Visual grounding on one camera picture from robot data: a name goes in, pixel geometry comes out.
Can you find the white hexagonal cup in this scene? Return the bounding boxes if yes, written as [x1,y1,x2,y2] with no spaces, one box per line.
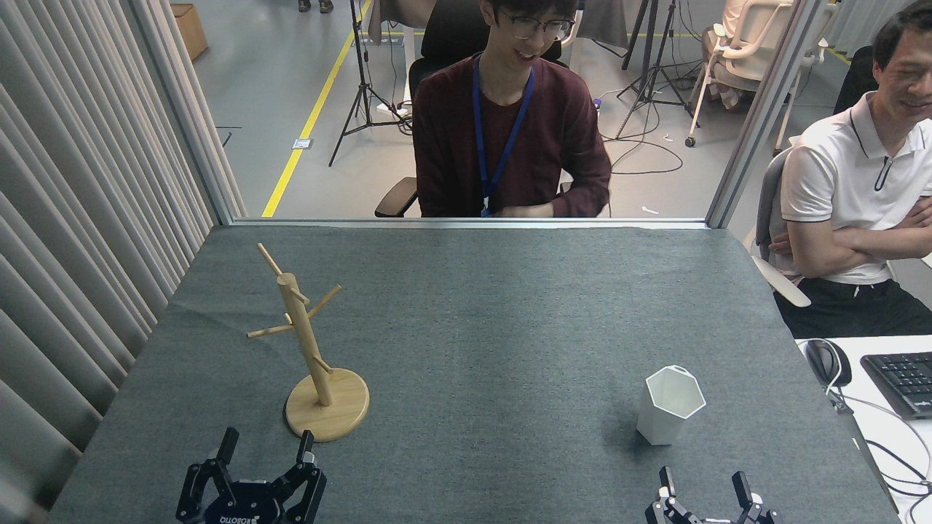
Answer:
[636,365,707,446]

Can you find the grey office chair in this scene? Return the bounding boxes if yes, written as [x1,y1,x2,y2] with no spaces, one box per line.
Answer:
[750,146,813,308]

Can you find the black floor cable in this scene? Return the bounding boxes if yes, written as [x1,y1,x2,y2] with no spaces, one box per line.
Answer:
[597,87,685,176]

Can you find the grey felt table cloth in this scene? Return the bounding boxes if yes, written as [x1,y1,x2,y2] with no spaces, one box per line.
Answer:
[47,224,900,524]

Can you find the black keyboard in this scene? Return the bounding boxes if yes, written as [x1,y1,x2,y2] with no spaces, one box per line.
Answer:
[861,352,932,421]

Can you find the blue lanyard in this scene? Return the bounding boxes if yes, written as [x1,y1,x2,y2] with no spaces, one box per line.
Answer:
[472,55,536,218]

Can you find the cardboard box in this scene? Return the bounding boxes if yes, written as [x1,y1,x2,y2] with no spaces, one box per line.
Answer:
[170,4,209,61]

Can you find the black office chair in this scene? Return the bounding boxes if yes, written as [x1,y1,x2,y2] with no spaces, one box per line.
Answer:
[375,0,585,218]

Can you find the black-rimmed glasses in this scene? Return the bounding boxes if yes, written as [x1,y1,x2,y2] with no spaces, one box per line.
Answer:
[499,10,576,41]

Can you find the black computer mouse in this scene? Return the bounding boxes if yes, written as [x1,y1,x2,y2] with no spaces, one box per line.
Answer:
[805,339,853,389]

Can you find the person on white chair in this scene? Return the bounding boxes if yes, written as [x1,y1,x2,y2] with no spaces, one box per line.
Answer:
[702,0,751,111]

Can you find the white desk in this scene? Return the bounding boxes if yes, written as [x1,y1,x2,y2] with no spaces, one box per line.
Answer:
[795,335,932,524]

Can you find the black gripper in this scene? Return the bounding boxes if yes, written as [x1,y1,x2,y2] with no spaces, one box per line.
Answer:
[177,427,327,524]
[645,467,778,524]

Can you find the silver frame post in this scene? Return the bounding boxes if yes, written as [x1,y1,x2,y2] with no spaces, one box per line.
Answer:
[705,0,827,229]
[146,0,237,225]

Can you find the person with blue lanyard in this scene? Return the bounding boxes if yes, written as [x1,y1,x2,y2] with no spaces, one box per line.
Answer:
[413,0,612,218]

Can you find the white office chair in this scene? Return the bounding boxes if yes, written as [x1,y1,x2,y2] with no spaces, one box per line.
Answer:
[684,0,838,151]

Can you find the person with crossed arms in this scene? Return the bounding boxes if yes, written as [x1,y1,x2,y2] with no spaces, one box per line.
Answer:
[768,0,932,339]

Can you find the black chair back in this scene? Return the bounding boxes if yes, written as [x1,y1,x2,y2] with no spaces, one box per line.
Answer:
[834,45,879,115]

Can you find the wooden cup rack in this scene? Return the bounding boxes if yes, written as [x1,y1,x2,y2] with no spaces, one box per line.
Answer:
[247,243,370,442]

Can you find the beige pleated curtain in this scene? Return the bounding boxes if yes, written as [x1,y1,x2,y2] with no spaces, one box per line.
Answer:
[0,0,247,524]

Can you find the black tripod stand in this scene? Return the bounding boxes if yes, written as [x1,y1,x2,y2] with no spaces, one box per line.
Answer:
[329,0,413,167]
[615,0,700,140]

